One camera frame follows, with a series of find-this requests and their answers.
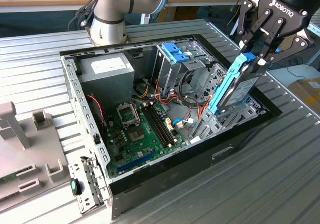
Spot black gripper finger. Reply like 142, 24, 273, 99
236, 0, 274, 56
249, 17, 316, 79

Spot hard disk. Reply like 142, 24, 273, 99
207, 52, 262, 116

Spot orange yellow red power wire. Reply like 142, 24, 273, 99
196, 100, 213, 121

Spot silver disk bay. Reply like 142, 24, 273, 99
189, 95, 267, 144

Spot small cardboard box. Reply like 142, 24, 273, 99
288, 77, 320, 114

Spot silver drive cage blue latches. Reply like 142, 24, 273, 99
155, 41, 212, 96

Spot black RAM slot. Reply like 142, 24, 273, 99
152, 103, 178, 143
146, 104, 174, 147
149, 104, 176, 145
143, 105, 172, 148

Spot black open PC case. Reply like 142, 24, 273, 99
59, 33, 284, 221

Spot CPU socket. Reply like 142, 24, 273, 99
116, 102, 141, 129

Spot grey power supply unit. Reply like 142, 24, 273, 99
78, 52, 136, 109

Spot square motherboard chipset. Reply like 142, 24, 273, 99
128, 129, 146, 144

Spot green motherboard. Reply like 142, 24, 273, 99
104, 100, 188, 178

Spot blue expansion slot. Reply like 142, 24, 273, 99
116, 150, 158, 173

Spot black case fan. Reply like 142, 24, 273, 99
87, 93, 107, 137

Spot black latch teal tab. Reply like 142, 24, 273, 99
69, 177, 85, 197

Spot grey parts rack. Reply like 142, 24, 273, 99
0, 101, 73, 213

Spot green RAM stick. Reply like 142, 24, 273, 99
0, 167, 35, 184

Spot aluminium frame shelf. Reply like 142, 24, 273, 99
306, 21, 320, 67

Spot thick black cable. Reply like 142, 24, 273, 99
177, 71, 201, 108

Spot short blue wire white plug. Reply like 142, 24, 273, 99
173, 118, 187, 129

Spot orange red wire bundle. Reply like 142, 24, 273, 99
152, 80, 181, 104

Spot yellow black wire bundle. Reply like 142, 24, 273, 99
137, 82, 154, 99

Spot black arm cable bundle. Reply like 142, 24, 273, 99
67, 0, 106, 32

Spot red black twisted wire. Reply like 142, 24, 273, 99
88, 95, 106, 129

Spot silver expansion slot bracket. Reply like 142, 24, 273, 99
67, 156, 112, 214

